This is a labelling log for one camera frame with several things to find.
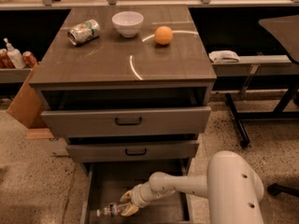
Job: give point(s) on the top grey drawer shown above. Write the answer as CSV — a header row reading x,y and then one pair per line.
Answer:
x,y
128,122

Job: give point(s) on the crushed green soda can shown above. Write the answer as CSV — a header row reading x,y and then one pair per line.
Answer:
x,y
83,32

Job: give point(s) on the clear plastic water bottle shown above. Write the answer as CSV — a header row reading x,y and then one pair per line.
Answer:
x,y
112,210

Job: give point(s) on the middle grey drawer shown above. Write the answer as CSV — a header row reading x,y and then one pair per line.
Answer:
x,y
140,151

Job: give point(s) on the orange fruit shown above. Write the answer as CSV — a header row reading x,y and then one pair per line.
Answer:
x,y
163,35

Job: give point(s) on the white pump bottle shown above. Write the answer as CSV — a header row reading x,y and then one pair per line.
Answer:
x,y
15,55

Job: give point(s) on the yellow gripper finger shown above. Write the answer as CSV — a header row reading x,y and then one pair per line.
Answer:
x,y
126,197
129,210

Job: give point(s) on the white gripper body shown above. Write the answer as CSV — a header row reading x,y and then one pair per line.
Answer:
x,y
136,195

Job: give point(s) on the white ceramic bowl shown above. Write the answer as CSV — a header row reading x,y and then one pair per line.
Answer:
x,y
128,23

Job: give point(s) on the black table leg frame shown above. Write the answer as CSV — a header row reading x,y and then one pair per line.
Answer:
x,y
278,112

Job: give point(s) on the black chair base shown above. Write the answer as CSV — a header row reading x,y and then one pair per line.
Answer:
x,y
275,189

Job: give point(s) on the red soda can at edge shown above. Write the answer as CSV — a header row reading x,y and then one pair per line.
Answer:
x,y
4,59

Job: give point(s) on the grey drawer cabinet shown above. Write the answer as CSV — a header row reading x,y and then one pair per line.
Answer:
x,y
112,72

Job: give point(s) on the brown cardboard box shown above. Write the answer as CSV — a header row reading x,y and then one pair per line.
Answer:
x,y
26,107

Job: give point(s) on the folded white cloth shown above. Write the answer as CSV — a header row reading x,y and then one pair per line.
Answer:
x,y
223,56

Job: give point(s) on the bottom grey drawer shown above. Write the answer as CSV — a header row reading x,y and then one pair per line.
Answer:
x,y
108,181

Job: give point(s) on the dark side table top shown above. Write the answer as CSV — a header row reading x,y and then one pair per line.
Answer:
x,y
286,31

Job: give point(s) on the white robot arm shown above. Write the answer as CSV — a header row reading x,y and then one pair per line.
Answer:
x,y
232,187

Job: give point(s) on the grey drawer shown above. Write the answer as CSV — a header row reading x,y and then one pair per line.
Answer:
x,y
140,151
108,181
128,122

